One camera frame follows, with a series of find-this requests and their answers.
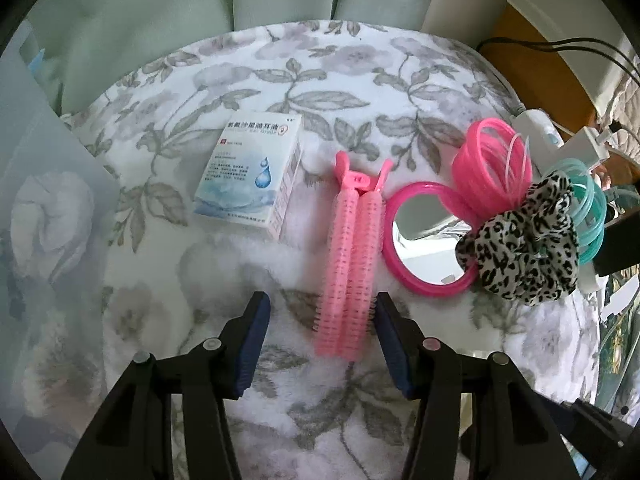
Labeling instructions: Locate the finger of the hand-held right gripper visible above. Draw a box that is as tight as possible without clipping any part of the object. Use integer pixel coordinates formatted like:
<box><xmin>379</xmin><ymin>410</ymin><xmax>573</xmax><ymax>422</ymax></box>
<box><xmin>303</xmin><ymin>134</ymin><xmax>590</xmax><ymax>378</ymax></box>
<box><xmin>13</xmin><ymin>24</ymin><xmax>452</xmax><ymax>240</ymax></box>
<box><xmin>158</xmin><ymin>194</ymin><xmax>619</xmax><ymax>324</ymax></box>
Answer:
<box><xmin>547</xmin><ymin>397</ymin><xmax>636</xmax><ymax>480</ymax></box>

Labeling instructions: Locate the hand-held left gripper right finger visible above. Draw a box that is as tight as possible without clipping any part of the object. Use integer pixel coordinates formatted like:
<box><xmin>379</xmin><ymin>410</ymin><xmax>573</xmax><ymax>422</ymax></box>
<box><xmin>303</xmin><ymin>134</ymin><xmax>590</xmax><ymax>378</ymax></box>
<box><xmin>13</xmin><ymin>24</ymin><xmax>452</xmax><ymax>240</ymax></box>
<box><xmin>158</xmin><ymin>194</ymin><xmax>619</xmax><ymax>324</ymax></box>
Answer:
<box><xmin>372</xmin><ymin>291</ymin><xmax>583</xmax><ymax>480</ymax></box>

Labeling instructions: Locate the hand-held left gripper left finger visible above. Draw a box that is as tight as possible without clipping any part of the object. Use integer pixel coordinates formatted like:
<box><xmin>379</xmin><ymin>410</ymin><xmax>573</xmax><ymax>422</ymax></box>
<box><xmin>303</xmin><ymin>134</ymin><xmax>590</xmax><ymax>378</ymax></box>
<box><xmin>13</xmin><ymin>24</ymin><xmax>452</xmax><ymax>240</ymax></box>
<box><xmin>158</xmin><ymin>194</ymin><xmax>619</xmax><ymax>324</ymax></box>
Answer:
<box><xmin>60</xmin><ymin>291</ymin><xmax>273</xmax><ymax>480</ymax></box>

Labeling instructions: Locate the pink hair roller clip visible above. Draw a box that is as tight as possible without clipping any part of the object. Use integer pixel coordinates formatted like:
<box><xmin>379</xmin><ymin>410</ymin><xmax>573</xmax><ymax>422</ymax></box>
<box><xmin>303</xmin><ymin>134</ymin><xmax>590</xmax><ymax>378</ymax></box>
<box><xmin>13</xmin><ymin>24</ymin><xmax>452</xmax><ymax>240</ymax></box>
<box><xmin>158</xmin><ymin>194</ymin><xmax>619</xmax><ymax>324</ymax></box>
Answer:
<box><xmin>314</xmin><ymin>150</ymin><xmax>396</xmax><ymax>361</ymax></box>

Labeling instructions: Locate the leopard print scrunchie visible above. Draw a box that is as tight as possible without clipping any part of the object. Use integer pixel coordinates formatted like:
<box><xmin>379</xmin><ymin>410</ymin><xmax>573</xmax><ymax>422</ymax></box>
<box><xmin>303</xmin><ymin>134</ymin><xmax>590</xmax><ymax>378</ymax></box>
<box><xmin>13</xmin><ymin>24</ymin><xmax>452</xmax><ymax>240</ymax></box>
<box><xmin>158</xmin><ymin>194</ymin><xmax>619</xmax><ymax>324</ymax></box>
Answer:
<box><xmin>455</xmin><ymin>170</ymin><xmax>581</xmax><ymax>306</ymax></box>

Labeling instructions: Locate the translucent plastic container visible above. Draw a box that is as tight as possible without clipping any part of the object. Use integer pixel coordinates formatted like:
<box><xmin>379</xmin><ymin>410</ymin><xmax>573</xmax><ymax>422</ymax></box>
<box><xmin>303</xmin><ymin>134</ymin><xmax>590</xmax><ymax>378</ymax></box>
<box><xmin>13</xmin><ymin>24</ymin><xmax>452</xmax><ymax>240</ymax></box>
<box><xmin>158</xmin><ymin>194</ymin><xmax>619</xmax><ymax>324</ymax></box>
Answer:
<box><xmin>0</xmin><ymin>25</ymin><xmax>121</xmax><ymax>436</ymax></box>

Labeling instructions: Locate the pale teal spiral hair tie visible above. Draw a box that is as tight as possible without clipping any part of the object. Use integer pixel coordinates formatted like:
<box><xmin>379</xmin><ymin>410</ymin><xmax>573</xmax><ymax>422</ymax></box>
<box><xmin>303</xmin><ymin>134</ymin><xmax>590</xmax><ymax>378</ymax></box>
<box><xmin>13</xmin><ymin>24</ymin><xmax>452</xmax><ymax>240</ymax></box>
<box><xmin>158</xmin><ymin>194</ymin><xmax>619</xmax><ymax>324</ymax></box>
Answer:
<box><xmin>542</xmin><ymin>157</ymin><xmax>596</xmax><ymax>221</ymax></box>

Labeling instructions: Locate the pink round mirror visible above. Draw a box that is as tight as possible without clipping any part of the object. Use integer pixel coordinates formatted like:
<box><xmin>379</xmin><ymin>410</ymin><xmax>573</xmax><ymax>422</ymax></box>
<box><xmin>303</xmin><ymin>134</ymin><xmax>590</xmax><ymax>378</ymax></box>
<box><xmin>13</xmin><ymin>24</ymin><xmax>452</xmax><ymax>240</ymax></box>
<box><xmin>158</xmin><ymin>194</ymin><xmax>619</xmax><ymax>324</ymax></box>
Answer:
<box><xmin>384</xmin><ymin>181</ymin><xmax>481</xmax><ymax>297</ymax></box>

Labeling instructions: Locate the white medicine box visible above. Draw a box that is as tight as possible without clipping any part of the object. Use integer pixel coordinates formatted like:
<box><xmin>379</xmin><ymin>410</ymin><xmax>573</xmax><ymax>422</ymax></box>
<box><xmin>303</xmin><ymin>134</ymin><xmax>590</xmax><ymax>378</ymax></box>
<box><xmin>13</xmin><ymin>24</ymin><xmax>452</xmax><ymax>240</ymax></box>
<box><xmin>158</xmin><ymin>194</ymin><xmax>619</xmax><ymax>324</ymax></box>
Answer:
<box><xmin>192</xmin><ymin>111</ymin><xmax>306</xmax><ymax>241</ymax></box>

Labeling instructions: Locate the white power strip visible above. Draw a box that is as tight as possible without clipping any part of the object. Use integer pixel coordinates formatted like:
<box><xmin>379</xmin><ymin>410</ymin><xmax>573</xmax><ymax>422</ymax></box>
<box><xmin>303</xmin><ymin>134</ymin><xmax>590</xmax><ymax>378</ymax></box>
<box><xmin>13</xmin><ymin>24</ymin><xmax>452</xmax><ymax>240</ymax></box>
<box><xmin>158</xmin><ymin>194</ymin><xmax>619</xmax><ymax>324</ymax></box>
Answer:
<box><xmin>510</xmin><ymin>109</ymin><xmax>608</xmax><ymax>293</ymax></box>

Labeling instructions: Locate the floral fleece blanket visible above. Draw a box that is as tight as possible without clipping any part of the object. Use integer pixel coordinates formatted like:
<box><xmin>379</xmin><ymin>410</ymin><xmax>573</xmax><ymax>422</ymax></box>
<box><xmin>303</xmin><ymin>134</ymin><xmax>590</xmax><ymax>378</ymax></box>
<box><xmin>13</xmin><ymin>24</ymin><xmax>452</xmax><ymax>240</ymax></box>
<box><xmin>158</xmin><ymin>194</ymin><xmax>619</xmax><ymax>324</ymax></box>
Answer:
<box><xmin>0</xmin><ymin>20</ymin><xmax>606</xmax><ymax>480</ymax></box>

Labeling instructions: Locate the white charger block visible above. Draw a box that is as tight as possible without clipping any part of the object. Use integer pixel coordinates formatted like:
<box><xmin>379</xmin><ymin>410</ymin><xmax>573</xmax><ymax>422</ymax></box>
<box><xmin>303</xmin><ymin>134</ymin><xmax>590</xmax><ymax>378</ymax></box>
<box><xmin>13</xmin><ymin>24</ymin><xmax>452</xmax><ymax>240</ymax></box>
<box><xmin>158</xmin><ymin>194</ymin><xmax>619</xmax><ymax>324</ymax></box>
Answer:
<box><xmin>560</xmin><ymin>127</ymin><xmax>613</xmax><ymax>161</ymax></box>

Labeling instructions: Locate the brown wooden furniture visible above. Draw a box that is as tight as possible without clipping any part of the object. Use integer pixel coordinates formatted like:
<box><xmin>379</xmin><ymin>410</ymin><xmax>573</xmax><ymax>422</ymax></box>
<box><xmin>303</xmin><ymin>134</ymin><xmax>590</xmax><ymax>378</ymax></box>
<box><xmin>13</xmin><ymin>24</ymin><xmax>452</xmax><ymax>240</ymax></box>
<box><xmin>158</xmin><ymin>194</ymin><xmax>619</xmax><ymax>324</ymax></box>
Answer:
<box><xmin>480</xmin><ymin>7</ymin><xmax>640</xmax><ymax>141</ymax></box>

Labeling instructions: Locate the beige quilted lace cover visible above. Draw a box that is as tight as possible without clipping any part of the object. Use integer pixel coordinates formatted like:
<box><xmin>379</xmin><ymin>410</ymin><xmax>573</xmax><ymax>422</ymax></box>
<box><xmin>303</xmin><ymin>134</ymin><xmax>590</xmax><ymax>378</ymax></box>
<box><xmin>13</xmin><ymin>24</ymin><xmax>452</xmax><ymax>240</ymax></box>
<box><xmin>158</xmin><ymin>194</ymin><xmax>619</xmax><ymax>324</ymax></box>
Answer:
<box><xmin>595</xmin><ymin>60</ymin><xmax>640</xmax><ymax>141</ymax></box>

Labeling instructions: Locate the pale green curtain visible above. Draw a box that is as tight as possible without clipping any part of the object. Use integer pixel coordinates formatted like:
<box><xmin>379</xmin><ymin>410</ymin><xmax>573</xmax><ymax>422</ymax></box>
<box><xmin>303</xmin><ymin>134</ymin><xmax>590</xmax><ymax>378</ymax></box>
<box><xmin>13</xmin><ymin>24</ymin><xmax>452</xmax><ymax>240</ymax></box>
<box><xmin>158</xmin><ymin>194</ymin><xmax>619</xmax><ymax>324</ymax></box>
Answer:
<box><xmin>20</xmin><ymin>0</ymin><xmax>501</xmax><ymax>116</ymax></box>

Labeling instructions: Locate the pink spiral hair tie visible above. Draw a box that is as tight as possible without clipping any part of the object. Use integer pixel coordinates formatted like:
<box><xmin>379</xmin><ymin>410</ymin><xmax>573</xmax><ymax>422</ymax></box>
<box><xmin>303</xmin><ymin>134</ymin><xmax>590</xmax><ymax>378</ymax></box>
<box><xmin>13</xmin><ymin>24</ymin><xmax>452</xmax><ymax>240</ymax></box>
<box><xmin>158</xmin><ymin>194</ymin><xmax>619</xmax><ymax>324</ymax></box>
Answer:
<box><xmin>452</xmin><ymin>117</ymin><xmax>526</xmax><ymax>221</ymax></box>

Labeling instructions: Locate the clear spiral hair tie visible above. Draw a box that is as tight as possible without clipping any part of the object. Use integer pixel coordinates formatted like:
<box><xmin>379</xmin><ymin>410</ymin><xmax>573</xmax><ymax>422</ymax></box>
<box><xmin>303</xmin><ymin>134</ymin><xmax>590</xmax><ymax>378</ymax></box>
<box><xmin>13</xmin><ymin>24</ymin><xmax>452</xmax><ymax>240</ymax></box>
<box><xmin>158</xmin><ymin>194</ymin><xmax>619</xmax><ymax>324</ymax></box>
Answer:
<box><xmin>502</xmin><ymin>132</ymin><xmax>535</xmax><ymax>208</ymax></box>

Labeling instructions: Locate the black cable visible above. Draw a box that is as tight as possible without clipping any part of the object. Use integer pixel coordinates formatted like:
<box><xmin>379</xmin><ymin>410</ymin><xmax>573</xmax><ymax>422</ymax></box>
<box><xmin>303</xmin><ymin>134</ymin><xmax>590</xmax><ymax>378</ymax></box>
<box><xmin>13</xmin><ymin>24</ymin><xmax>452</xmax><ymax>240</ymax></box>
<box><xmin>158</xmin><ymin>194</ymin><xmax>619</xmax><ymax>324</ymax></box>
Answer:
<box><xmin>475</xmin><ymin>37</ymin><xmax>640</xmax><ymax>73</ymax></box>
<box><xmin>550</xmin><ymin>42</ymin><xmax>640</xmax><ymax>83</ymax></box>

